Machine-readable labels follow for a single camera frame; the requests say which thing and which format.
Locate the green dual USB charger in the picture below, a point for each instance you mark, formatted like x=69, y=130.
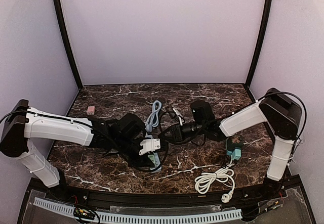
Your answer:
x=152, y=158

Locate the small green circuit board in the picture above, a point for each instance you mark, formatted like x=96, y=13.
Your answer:
x=84, y=213

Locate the pink USB charger plug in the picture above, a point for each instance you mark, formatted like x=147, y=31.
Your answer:
x=91, y=110

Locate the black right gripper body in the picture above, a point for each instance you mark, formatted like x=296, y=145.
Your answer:
x=175, y=134

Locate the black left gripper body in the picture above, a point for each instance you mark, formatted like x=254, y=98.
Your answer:
x=144, y=161

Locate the white slotted cable duct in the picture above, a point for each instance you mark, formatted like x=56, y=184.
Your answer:
x=142, y=215

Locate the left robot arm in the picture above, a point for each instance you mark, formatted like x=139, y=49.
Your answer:
x=24, y=123

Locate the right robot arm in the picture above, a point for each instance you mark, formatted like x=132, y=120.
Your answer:
x=283, y=114

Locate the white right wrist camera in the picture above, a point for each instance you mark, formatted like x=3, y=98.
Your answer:
x=176, y=115

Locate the black frame post right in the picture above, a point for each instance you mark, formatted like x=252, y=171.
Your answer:
x=259, y=42

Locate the teal power strip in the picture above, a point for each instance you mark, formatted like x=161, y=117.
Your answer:
x=233, y=148

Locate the light blue power strip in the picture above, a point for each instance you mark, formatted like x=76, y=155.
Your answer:
x=156, y=157

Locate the black frame post left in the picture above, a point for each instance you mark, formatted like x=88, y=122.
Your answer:
x=66, y=43

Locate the black frame post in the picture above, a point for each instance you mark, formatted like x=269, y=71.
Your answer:
x=66, y=43
x=259, y=42

